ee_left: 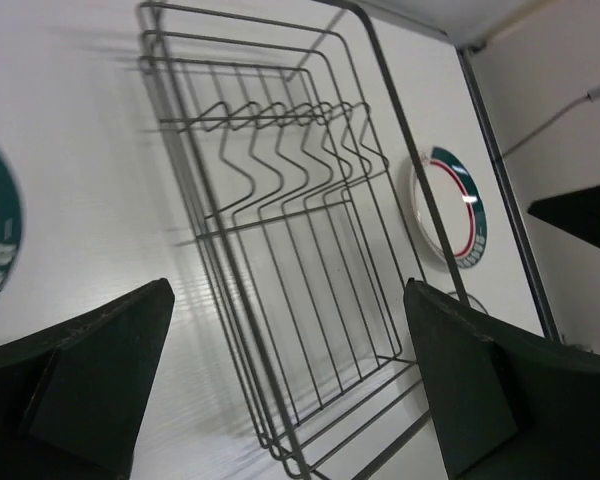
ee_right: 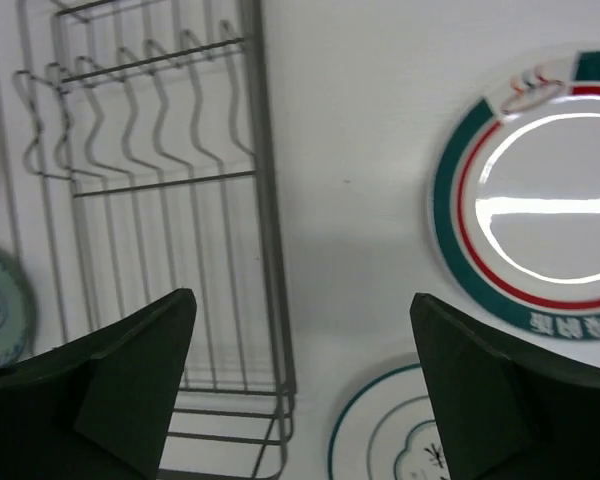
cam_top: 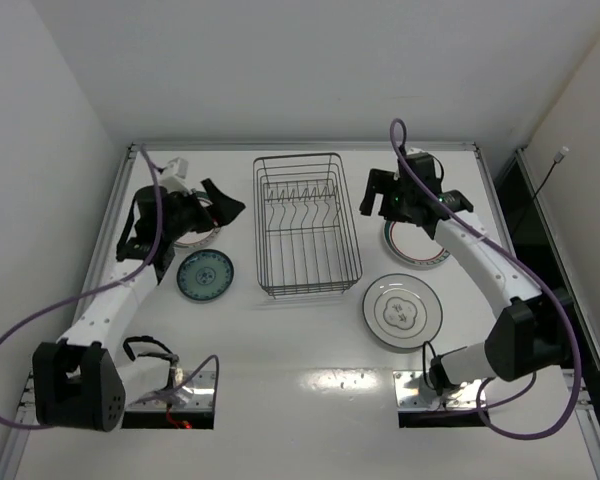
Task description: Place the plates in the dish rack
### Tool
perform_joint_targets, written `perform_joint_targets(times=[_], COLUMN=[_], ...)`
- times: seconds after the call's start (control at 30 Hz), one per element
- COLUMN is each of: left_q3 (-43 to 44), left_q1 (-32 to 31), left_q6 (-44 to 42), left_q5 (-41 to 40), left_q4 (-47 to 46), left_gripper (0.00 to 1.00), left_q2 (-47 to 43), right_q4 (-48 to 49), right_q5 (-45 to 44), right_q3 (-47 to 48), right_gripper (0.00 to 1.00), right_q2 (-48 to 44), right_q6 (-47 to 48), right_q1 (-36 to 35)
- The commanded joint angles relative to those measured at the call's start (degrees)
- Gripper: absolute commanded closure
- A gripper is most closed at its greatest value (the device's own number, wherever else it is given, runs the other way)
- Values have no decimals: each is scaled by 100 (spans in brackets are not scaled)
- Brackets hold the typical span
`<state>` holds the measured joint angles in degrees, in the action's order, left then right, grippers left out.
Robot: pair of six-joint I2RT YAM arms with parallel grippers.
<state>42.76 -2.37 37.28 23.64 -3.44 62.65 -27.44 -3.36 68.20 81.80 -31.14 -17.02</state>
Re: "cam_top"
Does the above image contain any purple cable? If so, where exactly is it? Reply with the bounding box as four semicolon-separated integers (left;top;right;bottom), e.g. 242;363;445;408
0;143;221;431
389;118;583;441

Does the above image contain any grey wire dish rack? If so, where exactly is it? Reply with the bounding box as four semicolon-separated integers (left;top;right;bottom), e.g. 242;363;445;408
253;152;363;298

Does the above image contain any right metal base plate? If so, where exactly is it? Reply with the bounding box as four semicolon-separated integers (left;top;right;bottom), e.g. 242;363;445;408
393;370;482;414

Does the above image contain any black cable white plug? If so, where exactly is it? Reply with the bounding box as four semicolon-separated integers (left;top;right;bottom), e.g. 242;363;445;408
511;146;570;236

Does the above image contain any white plate grey rim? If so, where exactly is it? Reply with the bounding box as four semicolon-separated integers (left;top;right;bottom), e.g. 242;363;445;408
362;273;443;350

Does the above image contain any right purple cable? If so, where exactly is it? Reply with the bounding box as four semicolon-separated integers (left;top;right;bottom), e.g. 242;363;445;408
389;118;583;441

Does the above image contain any aluminium table frame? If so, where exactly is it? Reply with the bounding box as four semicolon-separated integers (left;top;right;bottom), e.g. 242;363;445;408
0;141;600;480

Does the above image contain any blue floral green plate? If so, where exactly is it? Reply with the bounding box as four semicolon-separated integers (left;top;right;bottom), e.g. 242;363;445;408
176;249;235;302

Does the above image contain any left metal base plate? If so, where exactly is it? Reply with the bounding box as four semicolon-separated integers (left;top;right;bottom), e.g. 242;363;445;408
126;370;216;414

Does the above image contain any green red rimmed plate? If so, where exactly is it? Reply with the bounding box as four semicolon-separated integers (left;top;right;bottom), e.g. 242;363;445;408
383;221;450;270
174;191;222;250

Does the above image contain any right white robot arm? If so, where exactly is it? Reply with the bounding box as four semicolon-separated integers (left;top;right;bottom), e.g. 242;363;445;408
360;169;580;394

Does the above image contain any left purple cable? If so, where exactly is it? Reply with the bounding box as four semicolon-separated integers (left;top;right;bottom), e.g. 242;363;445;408
0;143;221;431

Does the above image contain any metal base plate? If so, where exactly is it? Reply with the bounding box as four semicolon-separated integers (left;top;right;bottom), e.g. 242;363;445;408
126;370;216;414
393;370;482;414

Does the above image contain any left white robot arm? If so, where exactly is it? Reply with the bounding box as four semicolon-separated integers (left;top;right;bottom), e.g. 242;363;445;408
32;179;245;432

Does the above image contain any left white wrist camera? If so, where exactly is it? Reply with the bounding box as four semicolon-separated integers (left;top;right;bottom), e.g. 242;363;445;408
159;157;189;191

